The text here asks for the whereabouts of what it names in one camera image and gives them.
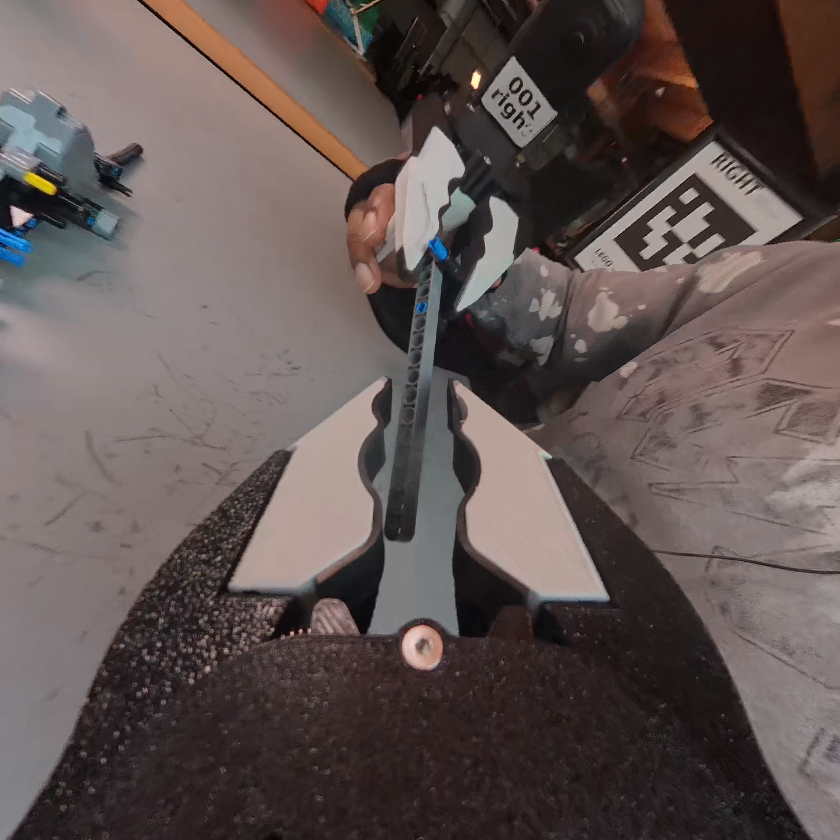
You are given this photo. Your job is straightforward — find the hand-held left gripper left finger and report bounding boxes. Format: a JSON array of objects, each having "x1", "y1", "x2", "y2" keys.
[{"x1": 227, "y1": 377, "x2": 396, "y2": 597}]

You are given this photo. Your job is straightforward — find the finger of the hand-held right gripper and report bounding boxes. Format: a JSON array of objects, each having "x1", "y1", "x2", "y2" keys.
[
  {"x1": 440, "y1": 185, "x2": 521, "y2": 313},
  {"x1": 376, "y1": 126, "x2": 468, "y2": 274}
]

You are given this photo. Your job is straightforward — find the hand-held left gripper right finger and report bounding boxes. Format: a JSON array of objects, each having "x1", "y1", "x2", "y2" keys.
[{"x1": 448, "y1": 381, "x2": 613, "y2": 605}]

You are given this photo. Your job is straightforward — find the long dark toy beam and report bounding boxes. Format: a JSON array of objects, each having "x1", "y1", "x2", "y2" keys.
[{"x1": 384, "y1": 252, "x2": 448, "y2": 543}]

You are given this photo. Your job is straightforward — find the grey black toy chassis assembly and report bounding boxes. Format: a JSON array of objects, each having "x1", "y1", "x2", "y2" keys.
[{"x1": 0, "y1": 88, "x2": 144, "y2": 266}]

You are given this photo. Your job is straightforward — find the person's right forearm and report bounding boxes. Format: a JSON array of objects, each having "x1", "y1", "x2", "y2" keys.
[{"x1": 469, "y1": 241, "x2": 840, "y2": 395}]

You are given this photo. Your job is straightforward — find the person's right hand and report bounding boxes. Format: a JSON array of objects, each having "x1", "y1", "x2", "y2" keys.
[{"x1": 346, "y1": 184, "x2": 421, "y2": 294}]

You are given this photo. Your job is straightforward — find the colourful storage bin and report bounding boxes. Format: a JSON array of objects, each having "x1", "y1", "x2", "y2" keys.
[{"x1": 305, "y1": 0, "x2": 383, "y2": 56}]

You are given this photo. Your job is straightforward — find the black white marker board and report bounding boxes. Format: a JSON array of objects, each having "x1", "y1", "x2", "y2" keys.
[{"x1": 566, "y1": 128, "x2": 840, "y2": 273}]

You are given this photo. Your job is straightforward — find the person's grey sweatshirt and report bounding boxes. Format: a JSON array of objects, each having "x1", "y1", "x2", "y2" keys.
[{"x1": 525, "y1": 308, "x2": 840, "y2": 840}]

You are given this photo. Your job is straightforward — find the brown wooden cabinet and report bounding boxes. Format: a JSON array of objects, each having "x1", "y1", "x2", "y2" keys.
[{"x1": 591, "y1": 0, "x2": 840, "y2": 178}]

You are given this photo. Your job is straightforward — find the thin black cable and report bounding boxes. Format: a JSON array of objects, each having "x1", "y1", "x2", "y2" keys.
[{"x1": 653, "y1": 550, "x2": 840, "y2": 576}]

